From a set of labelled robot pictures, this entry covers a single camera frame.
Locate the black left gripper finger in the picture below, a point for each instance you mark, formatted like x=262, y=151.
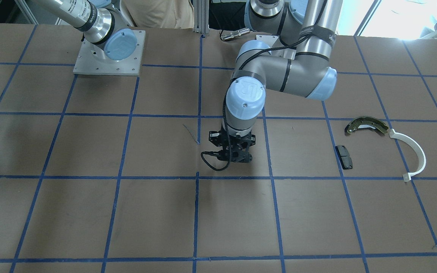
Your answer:
x=215, y=137
x=251, y=140

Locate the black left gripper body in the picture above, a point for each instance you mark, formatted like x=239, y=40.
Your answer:
x=214, y=138

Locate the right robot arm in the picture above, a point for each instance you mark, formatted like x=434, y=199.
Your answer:
x=101, y=23

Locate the black brake pad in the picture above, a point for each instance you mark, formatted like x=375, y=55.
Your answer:
x=344, y=157

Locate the olive green brake shoe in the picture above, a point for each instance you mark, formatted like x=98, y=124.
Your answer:
x=366, y=122

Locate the person in beige shirt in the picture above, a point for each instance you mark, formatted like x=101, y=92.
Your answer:
x=166, y=14

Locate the aluminium frame post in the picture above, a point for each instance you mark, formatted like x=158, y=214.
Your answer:
x=201, y=17

